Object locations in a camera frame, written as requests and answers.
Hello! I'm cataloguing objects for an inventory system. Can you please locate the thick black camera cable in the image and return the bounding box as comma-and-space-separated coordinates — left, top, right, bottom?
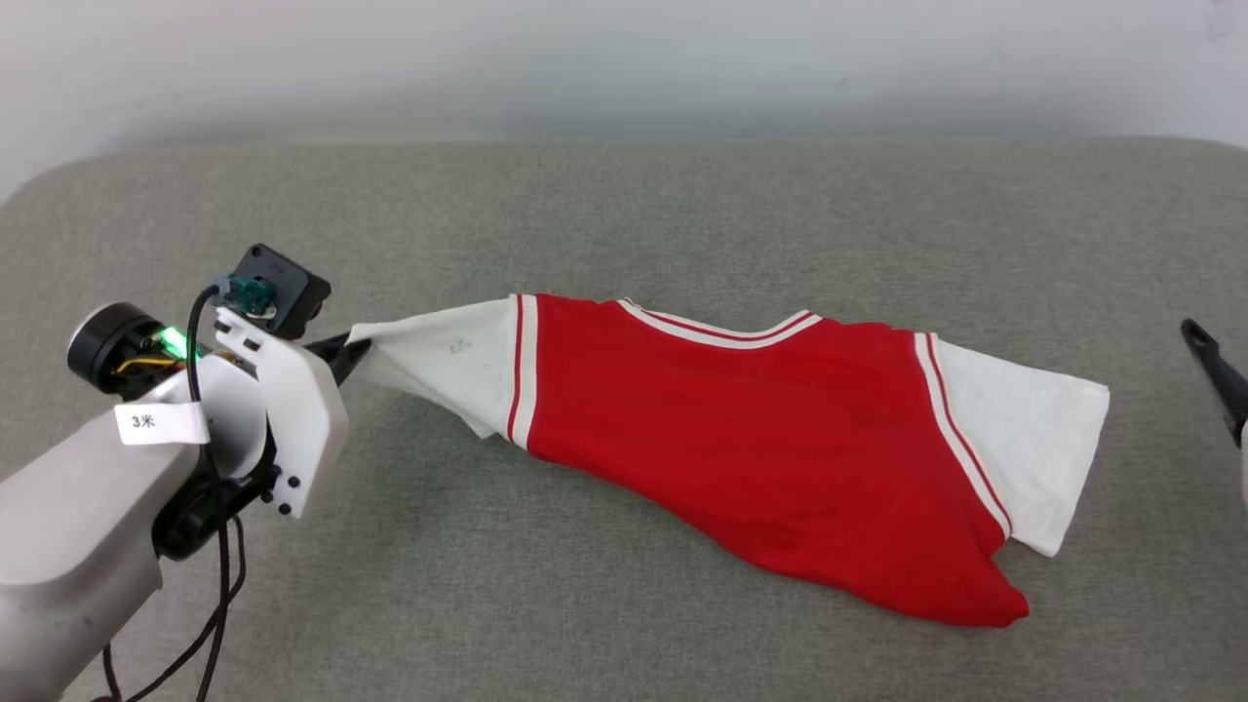
183, 281, 235, 702

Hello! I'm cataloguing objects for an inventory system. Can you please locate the white paper cable label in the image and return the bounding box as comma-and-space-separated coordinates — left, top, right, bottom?
114, 401, 212, 448

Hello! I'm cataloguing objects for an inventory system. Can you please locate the thin black cable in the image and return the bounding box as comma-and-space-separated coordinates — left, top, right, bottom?
100, 515, 249, 702

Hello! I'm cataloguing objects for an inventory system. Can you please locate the red white t-shirt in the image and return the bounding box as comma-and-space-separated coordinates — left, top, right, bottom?
346, 292, 1112, 629

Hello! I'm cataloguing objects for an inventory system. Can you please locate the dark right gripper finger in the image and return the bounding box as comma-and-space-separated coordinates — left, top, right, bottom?
1181, 319, 1248, 449

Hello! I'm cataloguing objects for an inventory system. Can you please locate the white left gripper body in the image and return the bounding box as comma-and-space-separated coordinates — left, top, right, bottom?
66, 302, 351, 562

